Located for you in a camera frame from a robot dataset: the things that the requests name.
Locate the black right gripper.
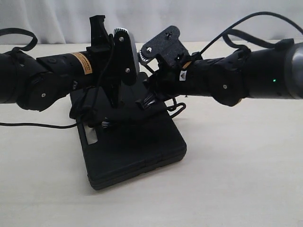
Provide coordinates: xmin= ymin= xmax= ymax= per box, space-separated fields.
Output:
xmin=135 ymin=59 xmax=184 ymax=110

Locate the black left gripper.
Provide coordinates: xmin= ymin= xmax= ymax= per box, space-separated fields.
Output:
xmin=87 ymin=15 xmax=121 ymax=108

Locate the black cord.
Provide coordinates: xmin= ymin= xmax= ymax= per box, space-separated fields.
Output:
xmin=100 ymin=94 xmax=187 ymax=128

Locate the black plastic case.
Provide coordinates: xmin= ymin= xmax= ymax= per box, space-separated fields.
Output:
xmin=76 ymin=72 xmax=187 ymax=190

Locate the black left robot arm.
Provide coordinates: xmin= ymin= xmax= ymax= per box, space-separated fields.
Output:
xmin=0 ymin=15 xmax=121 ymax=112

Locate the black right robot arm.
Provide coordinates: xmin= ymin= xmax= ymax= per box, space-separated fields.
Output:
xmin=136 ymin=39 xmax=303 ymax=110

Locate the white backdrop curtain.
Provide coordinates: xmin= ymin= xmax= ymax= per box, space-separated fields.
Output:
xmin=0 ymin=0 xmax=303 ymax=44

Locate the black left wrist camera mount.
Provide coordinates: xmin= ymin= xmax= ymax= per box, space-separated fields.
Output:
xmin=114 ymin=27 xmax=140 ymax=86

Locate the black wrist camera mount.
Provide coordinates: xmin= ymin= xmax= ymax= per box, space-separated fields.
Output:
xmin=114 ymin=27 xmax=140 ymax=86
xmin=139 ymin=26 xmax=189 ymax=67

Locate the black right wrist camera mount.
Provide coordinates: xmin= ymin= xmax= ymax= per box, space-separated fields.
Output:
xmin=139 ymin=26 xmax=189 ymax=67

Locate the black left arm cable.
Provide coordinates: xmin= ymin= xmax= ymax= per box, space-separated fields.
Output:
xmin=0 ymin=27 xmax=114 ymax=130

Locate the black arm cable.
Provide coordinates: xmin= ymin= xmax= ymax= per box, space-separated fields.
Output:
xmin=0 ymin=27 xmax=114 ymax=130
xmin=198 ymin=13 xmax=303 ymax=57

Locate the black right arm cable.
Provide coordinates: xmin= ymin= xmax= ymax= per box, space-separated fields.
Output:
xmin=198 ymin=13 xmax=303 ymax=57

